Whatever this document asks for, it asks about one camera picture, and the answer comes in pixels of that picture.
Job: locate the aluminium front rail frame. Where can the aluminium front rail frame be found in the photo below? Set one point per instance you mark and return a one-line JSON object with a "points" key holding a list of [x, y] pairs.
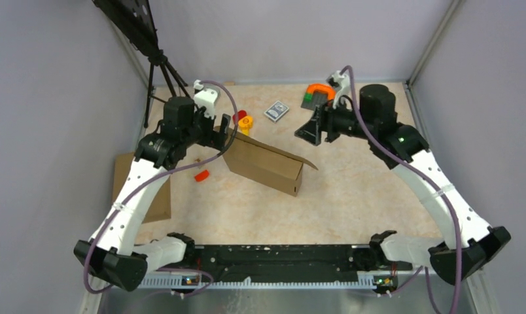
{"points": [[193, 279]]}

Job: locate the large cardboard box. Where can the large cardboard box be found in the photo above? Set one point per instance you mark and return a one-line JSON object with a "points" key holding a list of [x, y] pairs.
{"points": [[266, 164]]}

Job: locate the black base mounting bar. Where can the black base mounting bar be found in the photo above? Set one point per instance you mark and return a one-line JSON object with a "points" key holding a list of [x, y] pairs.
{"points": [[344, 263]]}

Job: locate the black tripod stand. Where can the black tripod stand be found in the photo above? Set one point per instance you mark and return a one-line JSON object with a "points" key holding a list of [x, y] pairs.
{"points": [[134, 19]]}

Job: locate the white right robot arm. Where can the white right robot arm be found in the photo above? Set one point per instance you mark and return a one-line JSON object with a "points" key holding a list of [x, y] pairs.
{"points": [[445, 208]]}

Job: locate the orange rectangular block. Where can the orange rectangular block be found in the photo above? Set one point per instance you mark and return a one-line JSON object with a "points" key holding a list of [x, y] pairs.
{"points": [[201, 176]]}

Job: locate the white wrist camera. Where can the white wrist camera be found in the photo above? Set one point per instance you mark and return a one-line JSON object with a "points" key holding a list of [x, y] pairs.
{"points": [[205, 96], [341, 84]]}

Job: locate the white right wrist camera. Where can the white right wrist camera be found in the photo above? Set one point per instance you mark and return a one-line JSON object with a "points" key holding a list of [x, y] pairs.
{"points": [[341, 84]]}

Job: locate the blue playing card box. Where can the blue playing card box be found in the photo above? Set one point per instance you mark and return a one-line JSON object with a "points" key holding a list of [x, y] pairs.
{"points": [[276, 111]]}

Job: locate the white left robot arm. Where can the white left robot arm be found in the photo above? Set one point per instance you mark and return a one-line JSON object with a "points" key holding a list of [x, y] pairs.
{"points": [[128, 208]]}

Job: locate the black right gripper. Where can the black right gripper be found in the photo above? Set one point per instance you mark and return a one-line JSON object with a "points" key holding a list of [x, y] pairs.
{"points": [[322, 121]]}

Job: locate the grey lego base plate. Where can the grey lego base plate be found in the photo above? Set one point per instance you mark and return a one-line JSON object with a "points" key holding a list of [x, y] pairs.
{"points": [[318, 99]]}

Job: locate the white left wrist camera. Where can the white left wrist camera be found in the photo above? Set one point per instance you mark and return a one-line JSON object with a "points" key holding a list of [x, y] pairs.
{"points": [[205, 96]]}

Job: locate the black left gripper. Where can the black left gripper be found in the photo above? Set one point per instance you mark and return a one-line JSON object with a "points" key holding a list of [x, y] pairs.
{"points": [[213, 139]]}

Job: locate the orange arch toy block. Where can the orange arch toy block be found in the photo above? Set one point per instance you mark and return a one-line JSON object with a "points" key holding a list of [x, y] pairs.
{"points": [[327, 90]]}

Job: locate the red oval plastic block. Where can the red oval plastic block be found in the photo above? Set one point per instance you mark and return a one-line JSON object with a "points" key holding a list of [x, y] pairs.
{"points": [[239, 115]]}

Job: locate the yellow oval toy block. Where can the yellow oval toy block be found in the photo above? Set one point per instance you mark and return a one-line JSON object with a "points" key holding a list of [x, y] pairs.
{"points": [[245, 124]]}

